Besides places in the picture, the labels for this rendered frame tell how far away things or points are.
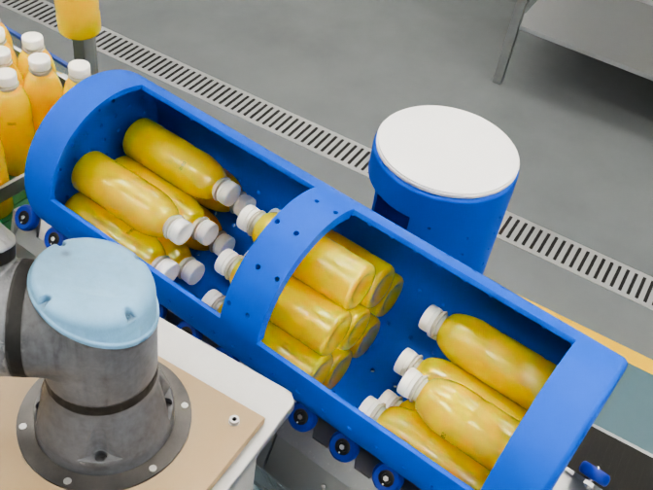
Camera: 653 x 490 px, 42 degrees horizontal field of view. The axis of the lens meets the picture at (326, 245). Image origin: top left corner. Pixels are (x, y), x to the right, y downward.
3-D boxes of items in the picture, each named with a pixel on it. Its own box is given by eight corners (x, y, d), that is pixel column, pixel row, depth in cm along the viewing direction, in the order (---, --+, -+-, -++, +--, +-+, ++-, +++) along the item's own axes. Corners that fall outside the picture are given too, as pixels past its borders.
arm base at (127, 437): (98, 504, 87) (92, 449, 80) (6, 420, 92) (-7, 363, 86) (202, 415, 96) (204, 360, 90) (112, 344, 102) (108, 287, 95)
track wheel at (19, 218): (36, 212, 141) (45, 213, 143) (18, 199, 143) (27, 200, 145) (25, 235, 142) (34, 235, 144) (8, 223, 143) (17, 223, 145)
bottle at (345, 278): (354, 316, 117) (248, 248, 124) (382, 272, 117) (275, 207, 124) (341, 306, 110) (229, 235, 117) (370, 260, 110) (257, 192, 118)
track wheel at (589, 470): (605, 488, 118) (613, 476, 118) (577, 470, 119) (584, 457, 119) (604, 488, 122) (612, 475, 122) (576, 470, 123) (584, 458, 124)
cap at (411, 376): (422, 383, 112) (411, 375, 113) (425, 368, 109) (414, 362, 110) (405, 404, 110) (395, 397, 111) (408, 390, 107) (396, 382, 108)
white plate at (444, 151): (457, 91, 174) (455, 96, 175) (348, 124, 161) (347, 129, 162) (549, 169, 159) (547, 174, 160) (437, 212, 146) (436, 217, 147)
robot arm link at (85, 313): (154, 411, 84) (152, 321, 75) (14, 405, 82) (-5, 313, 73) (165, 322, 93) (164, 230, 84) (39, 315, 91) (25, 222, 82)
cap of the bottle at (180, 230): (166, 226, 123) (175, 231, 122) (185, 212, 125) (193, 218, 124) (166, 244, 125) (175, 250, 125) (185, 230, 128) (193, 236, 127)
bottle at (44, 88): (77, 148, 168) (69, 64, 154) (51, 165, 163) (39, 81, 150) (51, 133, 170) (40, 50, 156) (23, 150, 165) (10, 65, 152)
